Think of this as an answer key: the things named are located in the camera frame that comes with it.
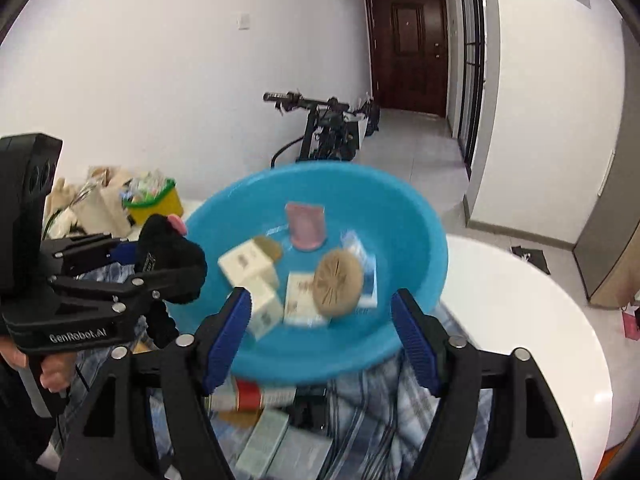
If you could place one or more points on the pale blue white box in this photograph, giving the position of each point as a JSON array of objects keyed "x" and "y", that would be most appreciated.
[{"x": 265, "y": 440}]

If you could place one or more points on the light blue wipes packet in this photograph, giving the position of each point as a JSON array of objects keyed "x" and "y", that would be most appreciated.
[{"x": 305, "y": 455}]

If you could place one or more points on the white and red box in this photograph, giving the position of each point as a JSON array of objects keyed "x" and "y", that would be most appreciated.
[{"x": 250, "y": 394}]

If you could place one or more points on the blue plastic basin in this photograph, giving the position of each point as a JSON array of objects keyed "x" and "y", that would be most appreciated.
[{"x": 395, "y": 220}]

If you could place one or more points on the black bicycle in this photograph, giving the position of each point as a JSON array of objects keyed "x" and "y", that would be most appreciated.
[{"x": 325, "y": 130}]

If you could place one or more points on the person's left hand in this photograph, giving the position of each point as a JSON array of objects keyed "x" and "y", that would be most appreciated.
[{"x": 55, "y": 375}]

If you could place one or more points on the black framed glass door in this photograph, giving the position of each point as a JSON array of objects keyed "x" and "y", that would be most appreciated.
[{"x": 472, "y": 60}]

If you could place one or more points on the blue white packet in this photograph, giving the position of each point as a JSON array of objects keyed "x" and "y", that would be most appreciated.
[{"x": 369, "y": 270}]

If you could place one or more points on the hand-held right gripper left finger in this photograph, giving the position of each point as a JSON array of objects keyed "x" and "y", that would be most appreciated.
[{"x": 227, "y": 340}]

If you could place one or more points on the dark brown door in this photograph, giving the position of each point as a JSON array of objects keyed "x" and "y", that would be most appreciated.
[{"x": 407, "y": 50}]

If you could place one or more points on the pink case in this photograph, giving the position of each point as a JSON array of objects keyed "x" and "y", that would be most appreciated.
[{"x": 305, "y": 227}]

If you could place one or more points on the person's left forearm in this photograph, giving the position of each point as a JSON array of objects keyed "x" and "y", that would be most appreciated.
[{"x": 20, "y": 425}]

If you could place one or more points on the blue plaid cloth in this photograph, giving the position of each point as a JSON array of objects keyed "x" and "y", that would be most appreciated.
[{"x": 370, "y": 410}]

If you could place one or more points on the black cloth on floor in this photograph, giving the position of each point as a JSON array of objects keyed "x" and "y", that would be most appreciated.
[{"x": 531, "y": 259}]

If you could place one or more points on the small gold box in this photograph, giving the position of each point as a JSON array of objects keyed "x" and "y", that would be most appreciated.
[{"x": 265, "y": 310}]

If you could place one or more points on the white light switch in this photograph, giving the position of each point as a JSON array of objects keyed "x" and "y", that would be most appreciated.
[{"x": 243, "y": 20}]

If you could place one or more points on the tan cardboard box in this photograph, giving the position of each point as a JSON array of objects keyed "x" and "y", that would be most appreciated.
[{"x": 235, "y": 417}]

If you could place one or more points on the small black box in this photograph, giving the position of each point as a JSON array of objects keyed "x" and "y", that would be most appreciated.
[{"x": 307, "y": 410}]

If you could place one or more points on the flat cream box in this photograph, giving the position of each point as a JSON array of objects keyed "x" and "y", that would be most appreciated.
[{"x": 297, "y": 302}]

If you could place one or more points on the black scrunchie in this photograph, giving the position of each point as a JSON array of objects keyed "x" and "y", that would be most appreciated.
[{"x": 170, "y": 250}]

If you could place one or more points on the yellow green-rimmed container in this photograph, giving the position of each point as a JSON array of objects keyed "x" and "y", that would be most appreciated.
[{"x": 160, "y": 207}]

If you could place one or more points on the bunch of small packets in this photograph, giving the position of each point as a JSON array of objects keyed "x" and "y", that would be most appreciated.
[{"x": 147, "y": 187}]

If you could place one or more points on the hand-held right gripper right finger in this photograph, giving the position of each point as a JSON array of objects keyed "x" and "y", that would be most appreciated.
[{"x": 417, "y": 345}]

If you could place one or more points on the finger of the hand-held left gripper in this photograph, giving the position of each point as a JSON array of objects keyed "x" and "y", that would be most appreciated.
[
  {"x": 145, "y": 287},
  {"x": 80, "y": 252}
]

